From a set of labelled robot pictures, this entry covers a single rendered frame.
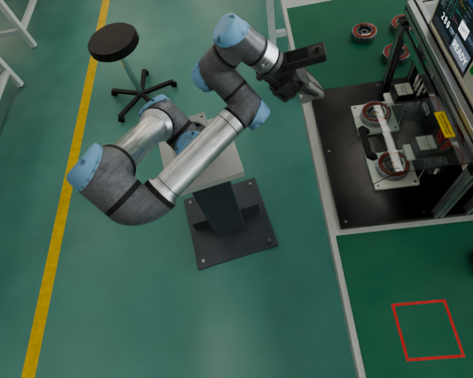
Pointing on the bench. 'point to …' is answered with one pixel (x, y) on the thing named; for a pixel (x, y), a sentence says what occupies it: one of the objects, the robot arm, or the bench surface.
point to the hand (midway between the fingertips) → (323, 92)
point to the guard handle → (366, 143)
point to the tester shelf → (448, 81)
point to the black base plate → (408, 214)
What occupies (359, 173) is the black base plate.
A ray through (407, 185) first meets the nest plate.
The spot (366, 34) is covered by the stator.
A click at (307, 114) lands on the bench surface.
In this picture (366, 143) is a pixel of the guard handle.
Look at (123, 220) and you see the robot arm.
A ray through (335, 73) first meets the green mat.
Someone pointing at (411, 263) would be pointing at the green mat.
